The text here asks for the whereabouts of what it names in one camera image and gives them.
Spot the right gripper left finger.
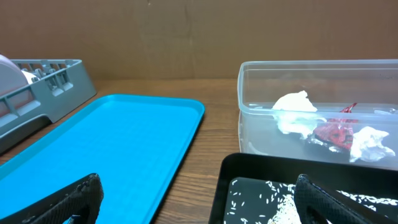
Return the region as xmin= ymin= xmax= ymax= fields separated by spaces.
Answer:
xmin=1 ymin=173 xmax=104 ymax=224

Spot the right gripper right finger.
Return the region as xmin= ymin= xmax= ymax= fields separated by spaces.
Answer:
xmin=294 ymin=174 xmax=396 ymax=224

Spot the pile of white rice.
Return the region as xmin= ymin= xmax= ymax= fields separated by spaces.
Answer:
xmin=225 ymin=179 xmax=398 ymax=224

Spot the red snack wrapper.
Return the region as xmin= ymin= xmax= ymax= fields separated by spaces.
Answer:
xmin=311 ymin=118 xmax=358 ymax=152

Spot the small white tissue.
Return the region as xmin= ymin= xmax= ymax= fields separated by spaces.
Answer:
xmin=349 ymin=126 xmax=396 ymax=162

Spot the teal plastic tray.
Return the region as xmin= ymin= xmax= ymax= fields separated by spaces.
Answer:
xmin=1 ymin=95 xmax=205 ymax=223

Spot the large white tissue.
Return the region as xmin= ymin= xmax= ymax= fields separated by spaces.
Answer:
xmin=272 ymin=90 xmax=326 ymax=139

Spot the large white plate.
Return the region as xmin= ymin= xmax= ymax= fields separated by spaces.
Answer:
xmin=0 ymin=55 xmax=29 ymax=96

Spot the white bowl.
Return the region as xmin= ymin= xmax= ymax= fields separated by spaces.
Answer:
xmin=22 ymin=70 xmax=40 ymax=84

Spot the black tray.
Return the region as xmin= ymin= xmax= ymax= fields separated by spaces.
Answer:
xmin=208 ymin=153 xmax=397 ymax=223

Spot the grey plastic dish rack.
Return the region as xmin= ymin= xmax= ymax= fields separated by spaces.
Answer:
xmin=1 ymin=59 xmax=96 ymax=153

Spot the clear plastic bin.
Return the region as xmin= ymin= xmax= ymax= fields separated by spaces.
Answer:
xmin=238 ymin=59 xmax=397 ymax=169

